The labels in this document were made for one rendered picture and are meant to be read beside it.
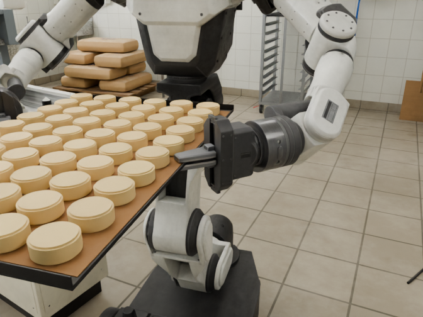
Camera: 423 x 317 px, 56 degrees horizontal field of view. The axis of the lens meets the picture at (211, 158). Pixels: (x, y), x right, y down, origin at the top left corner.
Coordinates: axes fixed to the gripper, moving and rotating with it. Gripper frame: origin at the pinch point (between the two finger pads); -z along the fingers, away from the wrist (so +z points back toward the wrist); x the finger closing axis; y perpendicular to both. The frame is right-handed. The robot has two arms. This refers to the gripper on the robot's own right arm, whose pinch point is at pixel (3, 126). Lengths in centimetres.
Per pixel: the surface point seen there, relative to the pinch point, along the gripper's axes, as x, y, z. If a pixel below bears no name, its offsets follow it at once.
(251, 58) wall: -49, 291, 342
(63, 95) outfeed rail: -11, 21, 69
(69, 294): -88, 11, 54
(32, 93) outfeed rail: -13, 12, 87
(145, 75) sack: -75, 178, 425
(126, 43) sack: -31, 151, 415
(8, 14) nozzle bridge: 15, 11, 132
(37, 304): -83, -1, 48
